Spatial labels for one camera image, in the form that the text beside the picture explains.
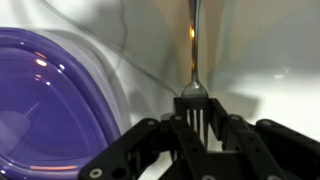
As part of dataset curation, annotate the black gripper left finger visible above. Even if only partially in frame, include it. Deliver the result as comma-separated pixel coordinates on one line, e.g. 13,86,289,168
78,96,218,180

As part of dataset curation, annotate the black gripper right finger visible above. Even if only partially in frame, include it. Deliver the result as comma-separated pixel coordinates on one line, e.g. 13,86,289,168
208,97,320,180

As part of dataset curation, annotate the silver fork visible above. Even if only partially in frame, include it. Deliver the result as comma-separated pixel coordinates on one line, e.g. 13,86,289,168
180,0,210,150

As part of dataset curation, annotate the purple plastic food container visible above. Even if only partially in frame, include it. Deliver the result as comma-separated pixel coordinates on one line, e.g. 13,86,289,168
0,27,133,180

